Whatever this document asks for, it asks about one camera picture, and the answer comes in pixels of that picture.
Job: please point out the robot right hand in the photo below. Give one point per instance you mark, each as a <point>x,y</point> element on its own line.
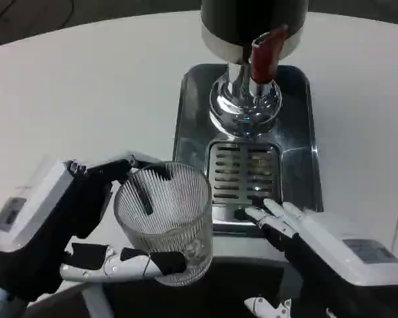
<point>331,251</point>

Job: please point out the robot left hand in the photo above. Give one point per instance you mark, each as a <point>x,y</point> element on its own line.
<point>46,215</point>

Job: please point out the clear ribbed glass cup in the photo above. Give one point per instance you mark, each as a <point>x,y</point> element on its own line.
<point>172,228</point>

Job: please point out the robot left silver forearm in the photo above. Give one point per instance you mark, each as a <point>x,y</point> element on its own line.
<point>0,301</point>

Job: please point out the slotted steel drip grid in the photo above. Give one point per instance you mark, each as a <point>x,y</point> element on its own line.
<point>245,172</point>

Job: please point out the steel drip tray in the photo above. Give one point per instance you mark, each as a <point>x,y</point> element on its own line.
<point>295,132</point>

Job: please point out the black steel drink dispenser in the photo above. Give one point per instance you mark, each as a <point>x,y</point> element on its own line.
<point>229,33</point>

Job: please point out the white frame strut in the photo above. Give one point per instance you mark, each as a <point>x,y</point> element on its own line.
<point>97,303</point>

